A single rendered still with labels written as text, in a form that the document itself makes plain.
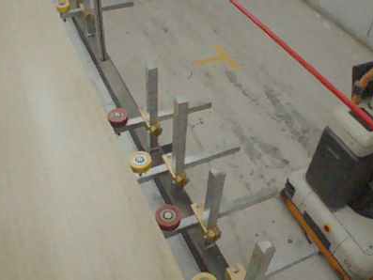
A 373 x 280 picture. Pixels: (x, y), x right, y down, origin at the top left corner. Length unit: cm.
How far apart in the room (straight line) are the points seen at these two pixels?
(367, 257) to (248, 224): 67
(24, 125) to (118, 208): 54
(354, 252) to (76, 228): 136
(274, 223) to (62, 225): 144
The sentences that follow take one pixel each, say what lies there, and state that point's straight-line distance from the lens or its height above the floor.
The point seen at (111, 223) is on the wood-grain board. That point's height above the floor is 90.
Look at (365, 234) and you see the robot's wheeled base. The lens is 218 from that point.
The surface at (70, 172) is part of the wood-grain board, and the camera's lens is 139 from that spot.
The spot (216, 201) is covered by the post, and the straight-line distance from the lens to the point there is 119.
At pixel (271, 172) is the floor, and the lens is 263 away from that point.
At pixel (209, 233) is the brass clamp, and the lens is 130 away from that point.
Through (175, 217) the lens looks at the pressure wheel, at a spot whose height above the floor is 91.
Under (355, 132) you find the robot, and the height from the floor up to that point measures 79.
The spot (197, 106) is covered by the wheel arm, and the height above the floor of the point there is 85.
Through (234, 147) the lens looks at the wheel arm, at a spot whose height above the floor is 82.
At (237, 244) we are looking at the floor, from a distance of 227.
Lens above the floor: 194
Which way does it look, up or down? 45 degrees down
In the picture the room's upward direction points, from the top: 4 degrees clockwise
